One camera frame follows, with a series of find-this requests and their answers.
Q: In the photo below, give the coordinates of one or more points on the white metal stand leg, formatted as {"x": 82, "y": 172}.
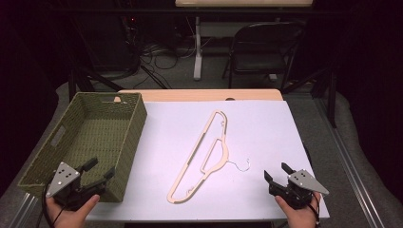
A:
{"x": 198, "y": 50}

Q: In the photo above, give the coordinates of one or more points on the green woven basket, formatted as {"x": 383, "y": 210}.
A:
{"x": 92, "y": 142}

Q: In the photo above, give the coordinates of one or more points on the person's left hand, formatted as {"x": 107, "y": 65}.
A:
{"x": 68, "y": 214}

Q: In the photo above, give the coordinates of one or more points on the white table cover sheet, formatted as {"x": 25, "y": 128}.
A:
{"x": 253, "y": 142}

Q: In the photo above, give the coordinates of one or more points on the aluminium rail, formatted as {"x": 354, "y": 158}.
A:
{"x": 350, "y": 164}
{"x": 22, "y": 210}

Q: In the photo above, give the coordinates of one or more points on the black tripod leg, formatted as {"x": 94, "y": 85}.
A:
{"x": 95, "y": 77}

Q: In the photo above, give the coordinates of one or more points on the person's right hand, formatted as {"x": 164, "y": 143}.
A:
{"x": 299, "y": 215}

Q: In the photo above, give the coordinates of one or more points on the black folding chair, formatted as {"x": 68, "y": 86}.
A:
{"x": 264, "y": 50}

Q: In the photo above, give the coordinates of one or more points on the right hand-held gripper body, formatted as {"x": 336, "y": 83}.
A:
{"x": 299, "y": 188}

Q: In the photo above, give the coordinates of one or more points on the beige plastic hanger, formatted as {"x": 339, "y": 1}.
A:
{"x": 202, "y": 158}

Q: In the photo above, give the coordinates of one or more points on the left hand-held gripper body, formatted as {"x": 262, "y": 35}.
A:
{"x": 65, "y": 183}

